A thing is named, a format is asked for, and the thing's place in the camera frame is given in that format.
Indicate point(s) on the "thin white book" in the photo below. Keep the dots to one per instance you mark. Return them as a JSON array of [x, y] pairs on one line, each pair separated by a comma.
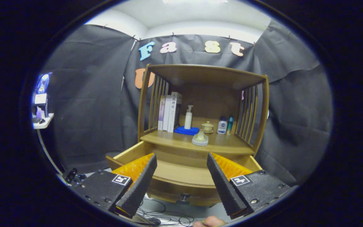
[[167, 113]]

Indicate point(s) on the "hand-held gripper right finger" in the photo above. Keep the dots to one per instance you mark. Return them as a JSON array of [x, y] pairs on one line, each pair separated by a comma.
[[224, 186]]

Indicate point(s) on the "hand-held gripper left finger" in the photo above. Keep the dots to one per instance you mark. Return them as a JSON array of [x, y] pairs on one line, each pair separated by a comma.
[[139, 186]]

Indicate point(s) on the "black backdrop cloth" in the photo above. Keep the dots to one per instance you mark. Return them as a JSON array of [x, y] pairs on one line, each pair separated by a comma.
[[87, 101]]

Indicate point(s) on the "slim teal bottle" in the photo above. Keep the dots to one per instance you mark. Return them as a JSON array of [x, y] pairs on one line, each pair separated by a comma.
[[229, 126]]

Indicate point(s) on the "thick white book dark cover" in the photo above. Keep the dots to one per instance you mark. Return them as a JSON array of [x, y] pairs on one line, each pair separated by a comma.
[[172, 112]]

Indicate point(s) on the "white pump bottle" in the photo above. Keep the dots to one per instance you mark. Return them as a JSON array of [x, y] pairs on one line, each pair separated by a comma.
[[188, 121]]

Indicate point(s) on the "pale green plastic pack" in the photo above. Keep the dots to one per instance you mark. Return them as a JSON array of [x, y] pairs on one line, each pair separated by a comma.
[[200, 138]]

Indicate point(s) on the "brown wooden cabinet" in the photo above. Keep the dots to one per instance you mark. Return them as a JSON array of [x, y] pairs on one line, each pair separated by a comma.
[[213, 101]]

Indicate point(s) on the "small white wall shelf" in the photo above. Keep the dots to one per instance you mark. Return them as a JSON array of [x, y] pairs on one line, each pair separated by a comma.
[[43, 124]]

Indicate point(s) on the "wooden countertop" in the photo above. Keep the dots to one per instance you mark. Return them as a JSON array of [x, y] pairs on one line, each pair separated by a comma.
[[225, 143]]

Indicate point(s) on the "thin pale purple book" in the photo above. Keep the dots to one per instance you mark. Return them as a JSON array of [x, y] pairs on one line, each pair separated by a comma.
[[161, 113]]

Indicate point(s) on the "white bottle with blue cap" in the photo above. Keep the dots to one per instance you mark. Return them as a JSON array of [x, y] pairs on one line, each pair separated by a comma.
[[221, 127]]

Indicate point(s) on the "wooden drawer with black knob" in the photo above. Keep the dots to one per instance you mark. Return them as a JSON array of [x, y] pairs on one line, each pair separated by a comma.
[[181, 171]]

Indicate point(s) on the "folded blue cloth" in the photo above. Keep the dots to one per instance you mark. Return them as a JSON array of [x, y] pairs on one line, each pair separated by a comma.
[[183, 130]]

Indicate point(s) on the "beige lidded ceramic cup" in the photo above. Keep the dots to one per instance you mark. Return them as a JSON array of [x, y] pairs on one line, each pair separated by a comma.
[[207, 127]]

